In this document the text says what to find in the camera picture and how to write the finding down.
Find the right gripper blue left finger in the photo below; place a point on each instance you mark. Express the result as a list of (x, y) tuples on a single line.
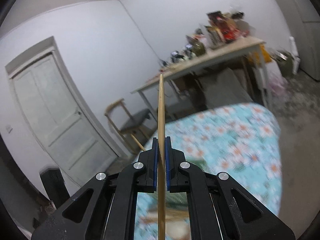
[(105, 207)]

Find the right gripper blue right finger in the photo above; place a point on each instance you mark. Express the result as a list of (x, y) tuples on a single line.
[(219, 207)]

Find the green perforated utensil basket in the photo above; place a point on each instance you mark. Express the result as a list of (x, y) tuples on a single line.
[(179, 200)]

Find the black tower heater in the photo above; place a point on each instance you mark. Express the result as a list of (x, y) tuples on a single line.
[(54, 186)]

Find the floral blue quilt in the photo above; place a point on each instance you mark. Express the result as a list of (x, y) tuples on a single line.
[(241, 140)]

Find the white panel door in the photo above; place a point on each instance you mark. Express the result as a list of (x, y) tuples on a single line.
[(56, 113)]

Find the wooden chair black seat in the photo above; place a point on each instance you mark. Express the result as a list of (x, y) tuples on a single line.
[(134, 124)]

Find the pink white plastic bag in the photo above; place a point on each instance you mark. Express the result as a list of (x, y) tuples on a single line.
[(276, 81)]

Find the yellow plastic bag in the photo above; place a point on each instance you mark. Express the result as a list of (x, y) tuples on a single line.
[(266, 55)]

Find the glass jar green pickles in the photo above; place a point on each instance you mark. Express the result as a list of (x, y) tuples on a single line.
[(198, 48)]

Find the green canvas bag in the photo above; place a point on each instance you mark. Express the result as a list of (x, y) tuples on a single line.
[(284, 61)]

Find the red cooking oil bottle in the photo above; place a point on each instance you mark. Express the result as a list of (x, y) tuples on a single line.
[(228, 34)]

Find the silver refrigerator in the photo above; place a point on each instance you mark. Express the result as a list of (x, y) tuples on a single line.
[(307, 36)]

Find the wooden desk grey frame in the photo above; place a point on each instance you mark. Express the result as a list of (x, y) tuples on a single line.
[(240, 47)]

